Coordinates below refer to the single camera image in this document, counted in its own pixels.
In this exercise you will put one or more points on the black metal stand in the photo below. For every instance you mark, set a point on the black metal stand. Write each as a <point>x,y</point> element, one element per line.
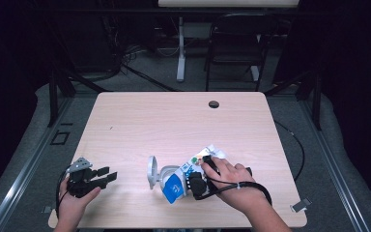
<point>53,103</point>
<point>317,103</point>

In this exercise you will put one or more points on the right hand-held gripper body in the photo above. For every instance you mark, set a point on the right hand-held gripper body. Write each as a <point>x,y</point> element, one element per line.
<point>198,185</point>

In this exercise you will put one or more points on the metal floor rail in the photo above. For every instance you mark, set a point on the metal floor rail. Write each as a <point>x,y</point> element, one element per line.
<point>29,167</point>
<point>331,167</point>

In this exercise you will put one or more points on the grey tape piece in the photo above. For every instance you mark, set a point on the grey tape piece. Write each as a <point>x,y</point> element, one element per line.
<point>47,209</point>
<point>301,205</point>

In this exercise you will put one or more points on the person's right hand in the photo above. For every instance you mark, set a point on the person's right hand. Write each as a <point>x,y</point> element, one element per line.
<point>235,175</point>

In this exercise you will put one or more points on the white desk leg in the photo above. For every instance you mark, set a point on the white desk leg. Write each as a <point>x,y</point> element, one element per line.
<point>181,61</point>
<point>254,72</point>

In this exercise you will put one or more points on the white and blue pouch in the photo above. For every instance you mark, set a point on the white and blue pouch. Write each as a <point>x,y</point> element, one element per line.
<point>174,188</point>

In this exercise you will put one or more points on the black tape square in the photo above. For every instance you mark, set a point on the black tape square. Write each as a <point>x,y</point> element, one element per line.
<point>52,141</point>

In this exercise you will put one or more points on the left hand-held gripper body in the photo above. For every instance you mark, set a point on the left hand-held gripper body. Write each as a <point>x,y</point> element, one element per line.
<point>79,183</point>

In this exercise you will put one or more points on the black folding chair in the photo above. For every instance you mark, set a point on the black folding chair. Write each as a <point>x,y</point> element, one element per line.
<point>238,35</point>

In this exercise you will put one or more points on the person's left hand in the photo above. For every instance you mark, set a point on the person's left hand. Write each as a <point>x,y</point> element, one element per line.
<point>72,208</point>

